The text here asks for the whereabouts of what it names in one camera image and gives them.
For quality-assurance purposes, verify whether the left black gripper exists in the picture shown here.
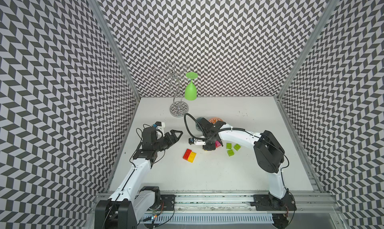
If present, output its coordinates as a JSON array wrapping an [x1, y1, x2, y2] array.
[[153, 129, 183, 151]]

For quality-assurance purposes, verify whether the pink lego brick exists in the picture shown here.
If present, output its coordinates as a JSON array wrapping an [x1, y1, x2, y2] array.
[[215, 141, 222, 148]]

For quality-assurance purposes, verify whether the red long lego brick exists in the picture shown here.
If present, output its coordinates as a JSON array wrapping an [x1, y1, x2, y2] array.
[[183, 149, 192, 160]]

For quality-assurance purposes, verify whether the yellow long lego brick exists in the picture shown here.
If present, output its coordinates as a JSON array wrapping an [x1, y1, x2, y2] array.
[[187, 151, 197, 163]]

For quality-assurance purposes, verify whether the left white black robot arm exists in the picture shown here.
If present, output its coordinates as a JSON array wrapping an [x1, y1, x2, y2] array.
[[94, 126, 183, 229]]

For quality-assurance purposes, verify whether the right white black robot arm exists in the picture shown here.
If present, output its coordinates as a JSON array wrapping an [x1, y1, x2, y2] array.
[[190, 118, 288, 200]]

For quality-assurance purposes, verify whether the green lego brick front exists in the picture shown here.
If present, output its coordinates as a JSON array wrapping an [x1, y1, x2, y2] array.
[[227, 149, 235, 156]]

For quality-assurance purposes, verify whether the green lego brick right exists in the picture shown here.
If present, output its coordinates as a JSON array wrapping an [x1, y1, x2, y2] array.
[[234, 144, 242, 151]]

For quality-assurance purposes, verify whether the orange white patterned bowl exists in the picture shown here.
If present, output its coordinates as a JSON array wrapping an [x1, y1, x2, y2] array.
[[209, 117, 223, 124]]

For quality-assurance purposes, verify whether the grey blue ceramic cup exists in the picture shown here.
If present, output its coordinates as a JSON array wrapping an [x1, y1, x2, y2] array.
[[196, 117, 203, 131]]

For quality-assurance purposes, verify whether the green plastic wine glass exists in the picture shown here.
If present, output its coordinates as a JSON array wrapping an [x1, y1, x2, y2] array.
[[185, 72, 198, 101]]

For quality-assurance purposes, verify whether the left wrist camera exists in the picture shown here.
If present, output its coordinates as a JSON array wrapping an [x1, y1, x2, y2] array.
[[153, 121, 165, 137]]

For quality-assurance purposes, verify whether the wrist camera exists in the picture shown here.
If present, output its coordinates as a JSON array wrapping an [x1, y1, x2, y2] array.
[[188, 138, 206, 146], [153, 121, 165, 137]]

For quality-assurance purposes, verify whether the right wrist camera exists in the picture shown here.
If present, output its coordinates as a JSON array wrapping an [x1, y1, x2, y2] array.
[[188, 138, 206, 146]]

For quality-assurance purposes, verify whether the chrome wire glass rack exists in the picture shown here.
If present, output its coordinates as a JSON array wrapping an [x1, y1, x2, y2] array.
[[153, 62, 189, 118]]

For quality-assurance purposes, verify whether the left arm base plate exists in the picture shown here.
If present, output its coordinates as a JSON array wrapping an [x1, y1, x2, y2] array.
[[150, 194, 176, 212]]

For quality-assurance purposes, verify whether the white slotted cable duct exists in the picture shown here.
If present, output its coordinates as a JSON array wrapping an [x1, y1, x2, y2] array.
[[141, 213, 274, 225]]

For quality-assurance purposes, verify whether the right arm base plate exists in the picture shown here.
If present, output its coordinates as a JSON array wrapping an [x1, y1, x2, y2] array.
[[251, 192, 297, 212]]

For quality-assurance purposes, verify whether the aluminium front rail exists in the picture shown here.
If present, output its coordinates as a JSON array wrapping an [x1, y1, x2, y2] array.
[[161, 191, 342, 214]]

